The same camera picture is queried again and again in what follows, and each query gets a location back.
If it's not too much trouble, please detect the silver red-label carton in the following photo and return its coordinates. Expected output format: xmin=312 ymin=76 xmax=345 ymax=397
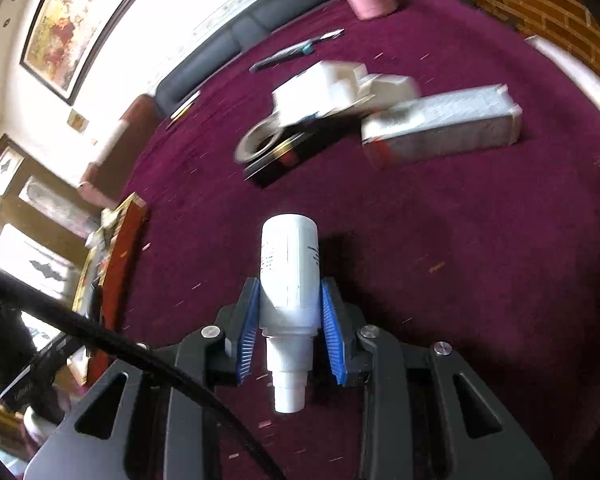
xmin=361 ymin=82 xmax=523 ymax=168

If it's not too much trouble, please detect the white plastic spray bottle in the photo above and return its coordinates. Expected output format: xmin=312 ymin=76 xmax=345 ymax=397
xmin=259 ymin=214 xmax=322 ymax=415

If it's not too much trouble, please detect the white orange flat box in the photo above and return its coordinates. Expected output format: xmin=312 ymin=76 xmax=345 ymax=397
xmin=167 ymin=91 xmax=202 ymax=123

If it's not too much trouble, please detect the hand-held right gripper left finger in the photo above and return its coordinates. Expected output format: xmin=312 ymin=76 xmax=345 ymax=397
xmin=24 ymin=276 xmax=262 ymax=480

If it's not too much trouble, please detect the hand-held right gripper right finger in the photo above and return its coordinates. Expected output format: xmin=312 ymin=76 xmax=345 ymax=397
xmin=320 ymin=276 xmax=553 ymax=480

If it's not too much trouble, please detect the black braided cable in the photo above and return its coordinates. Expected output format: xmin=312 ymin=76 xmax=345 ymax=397
xmin=0 ymin=262 xmax=287 ymax=480

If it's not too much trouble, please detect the framed wall painting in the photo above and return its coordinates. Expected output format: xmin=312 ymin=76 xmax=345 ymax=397
xmin=19 ymin=0 xmax=168 ymax=106

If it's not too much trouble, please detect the gold-trimmed wooden box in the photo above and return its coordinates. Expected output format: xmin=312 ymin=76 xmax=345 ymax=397
xmin=70 ymin=191 xmax=148 ymax=391

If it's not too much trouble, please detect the large white carton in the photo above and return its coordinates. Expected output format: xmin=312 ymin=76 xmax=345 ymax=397
xmin=271 ymin=60 xmax=368 ymax=128

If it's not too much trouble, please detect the black leather sofa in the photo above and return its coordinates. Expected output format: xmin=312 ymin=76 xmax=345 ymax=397
xmin=155 ymin=0 xmax=341 ymax=117

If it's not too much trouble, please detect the beige tape roll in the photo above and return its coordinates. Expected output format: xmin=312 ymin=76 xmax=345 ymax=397
xmin=234 ymin=115 xmax=286 ymax=163

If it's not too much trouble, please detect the brown upholstered chair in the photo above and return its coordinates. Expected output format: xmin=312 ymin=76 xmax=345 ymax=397
xmin=77 ymin=92 xmax=163 ymax=211

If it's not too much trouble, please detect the wooden glass-panel door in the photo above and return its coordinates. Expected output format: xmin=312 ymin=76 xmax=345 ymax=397
xmin=0 ymin=132 xmax=101 ymax=311

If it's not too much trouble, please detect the thin black pen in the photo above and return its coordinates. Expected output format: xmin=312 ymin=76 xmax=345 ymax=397
xmin=307 ymin=27 xmax=346 ymax=46

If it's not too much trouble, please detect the maroon tablecloth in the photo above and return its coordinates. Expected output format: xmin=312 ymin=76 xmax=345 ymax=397
xmin=95 ymin=0 xmax=600 ymax=480

